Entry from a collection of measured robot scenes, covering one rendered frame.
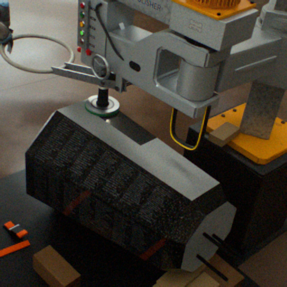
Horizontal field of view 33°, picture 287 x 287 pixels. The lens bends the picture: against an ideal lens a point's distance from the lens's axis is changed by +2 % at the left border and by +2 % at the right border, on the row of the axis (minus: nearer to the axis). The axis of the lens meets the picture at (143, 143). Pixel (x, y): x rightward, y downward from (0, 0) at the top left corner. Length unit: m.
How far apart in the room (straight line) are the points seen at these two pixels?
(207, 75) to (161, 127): 2.11
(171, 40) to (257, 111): 0.87
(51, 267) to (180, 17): 1.60
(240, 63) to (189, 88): 0.30
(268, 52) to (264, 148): 0.63
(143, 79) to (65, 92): 2.31
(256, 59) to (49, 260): 1.64
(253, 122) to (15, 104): 2.37
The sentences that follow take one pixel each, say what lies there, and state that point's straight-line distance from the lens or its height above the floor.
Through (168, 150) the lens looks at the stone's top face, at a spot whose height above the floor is 0.81.
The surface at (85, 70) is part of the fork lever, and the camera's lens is 3.18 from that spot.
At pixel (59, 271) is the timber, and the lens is 2.96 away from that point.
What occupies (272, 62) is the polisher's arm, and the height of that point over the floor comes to 1.32.
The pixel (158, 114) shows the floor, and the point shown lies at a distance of 4.61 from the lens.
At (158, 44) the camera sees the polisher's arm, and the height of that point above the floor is 1.44.
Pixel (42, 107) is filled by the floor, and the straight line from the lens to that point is 4.57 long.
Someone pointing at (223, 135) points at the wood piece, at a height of 0.83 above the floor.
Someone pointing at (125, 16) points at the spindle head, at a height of 1.42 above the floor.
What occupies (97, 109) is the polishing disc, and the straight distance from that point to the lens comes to 3.00.
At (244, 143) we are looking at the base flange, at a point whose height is 0.78.
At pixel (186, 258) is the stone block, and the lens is 2.60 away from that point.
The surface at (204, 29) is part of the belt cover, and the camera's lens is 2.21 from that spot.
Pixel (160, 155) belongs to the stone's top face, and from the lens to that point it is 2.72.
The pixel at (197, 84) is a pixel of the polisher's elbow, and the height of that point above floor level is 1.32.
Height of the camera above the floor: 2.42
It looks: 35 degrees down
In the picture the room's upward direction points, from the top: 8 degrees clockwise
